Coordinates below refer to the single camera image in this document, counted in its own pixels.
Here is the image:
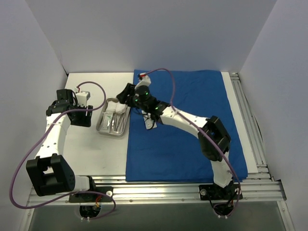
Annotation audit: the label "scalpel handle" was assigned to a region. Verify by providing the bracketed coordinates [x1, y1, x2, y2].
[111, 114, 117, 132]

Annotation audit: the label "aluminium right rail frame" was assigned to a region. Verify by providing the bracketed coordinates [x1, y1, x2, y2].
[222, 73, 272, 181]

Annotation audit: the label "stainless steel tray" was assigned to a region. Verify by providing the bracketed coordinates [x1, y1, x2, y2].
[96, 97, 130, 137]

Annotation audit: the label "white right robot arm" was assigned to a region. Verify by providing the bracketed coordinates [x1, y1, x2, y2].
[116, 83, 232, 199]

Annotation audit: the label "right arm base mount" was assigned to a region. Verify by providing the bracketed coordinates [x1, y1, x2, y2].
[198, 182, 243, 219]

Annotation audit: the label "suture packet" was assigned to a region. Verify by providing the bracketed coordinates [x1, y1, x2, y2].
[100, 112, 114, 132]
[144, 117, 157, 130]

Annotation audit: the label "steel tweezers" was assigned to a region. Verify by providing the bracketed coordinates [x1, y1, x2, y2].
[115, 115, 121, 132]
[118, 114, 126, 131]

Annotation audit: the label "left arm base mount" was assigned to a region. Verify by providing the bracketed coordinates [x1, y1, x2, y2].
[68, 185, 114, 219]

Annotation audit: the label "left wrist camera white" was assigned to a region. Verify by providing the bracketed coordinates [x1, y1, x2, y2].
[76, 91, 90, 108]

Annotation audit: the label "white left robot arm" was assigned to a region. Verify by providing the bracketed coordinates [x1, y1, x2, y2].
[26, 89, 97, 202]

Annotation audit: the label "blue surgical drape cloth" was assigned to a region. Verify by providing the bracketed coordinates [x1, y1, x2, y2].
[126, 70, 248, 182]

